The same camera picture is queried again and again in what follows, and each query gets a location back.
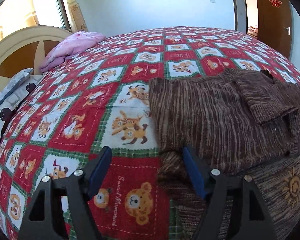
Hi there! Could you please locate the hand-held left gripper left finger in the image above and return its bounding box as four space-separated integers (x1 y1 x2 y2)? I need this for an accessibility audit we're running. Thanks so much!
17 145 113 240

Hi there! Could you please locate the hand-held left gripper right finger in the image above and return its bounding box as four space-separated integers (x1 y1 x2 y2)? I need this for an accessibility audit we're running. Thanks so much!
182 146 278 240

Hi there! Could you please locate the brown striped knit sweater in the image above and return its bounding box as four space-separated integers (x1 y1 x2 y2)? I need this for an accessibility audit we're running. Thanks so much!
148 67 300 240

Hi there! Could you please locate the red bear print blanket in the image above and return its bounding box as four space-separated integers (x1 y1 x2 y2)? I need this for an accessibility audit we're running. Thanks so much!
0 26 300 240

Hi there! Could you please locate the grey patterned pillow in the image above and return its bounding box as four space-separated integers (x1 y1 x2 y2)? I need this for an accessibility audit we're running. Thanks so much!
0 75 44 147

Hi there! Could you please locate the grey floral pillow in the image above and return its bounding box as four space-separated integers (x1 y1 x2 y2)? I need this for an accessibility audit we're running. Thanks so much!
0 68 34 113

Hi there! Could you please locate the pink pillow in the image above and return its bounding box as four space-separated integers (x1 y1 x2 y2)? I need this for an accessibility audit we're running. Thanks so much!
39 31 106 72

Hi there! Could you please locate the cream and brown headboard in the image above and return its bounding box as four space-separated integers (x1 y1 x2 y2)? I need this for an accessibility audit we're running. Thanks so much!
0 25 73 103

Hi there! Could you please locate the patterned cream curtain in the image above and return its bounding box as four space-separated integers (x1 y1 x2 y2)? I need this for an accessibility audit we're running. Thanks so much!
61 0 88 33

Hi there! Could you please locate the brown wooden door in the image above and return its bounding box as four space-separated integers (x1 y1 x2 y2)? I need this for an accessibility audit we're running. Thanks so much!
252 0 294 60

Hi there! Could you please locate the window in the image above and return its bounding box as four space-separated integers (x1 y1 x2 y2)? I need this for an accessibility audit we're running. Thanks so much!
30 0 67 29

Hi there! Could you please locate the plain yellow curtain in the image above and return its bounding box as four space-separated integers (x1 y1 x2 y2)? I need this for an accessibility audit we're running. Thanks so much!
0 0 38 48

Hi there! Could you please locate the brown door frame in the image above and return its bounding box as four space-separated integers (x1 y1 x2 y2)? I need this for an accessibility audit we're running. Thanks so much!
229 0 259 39

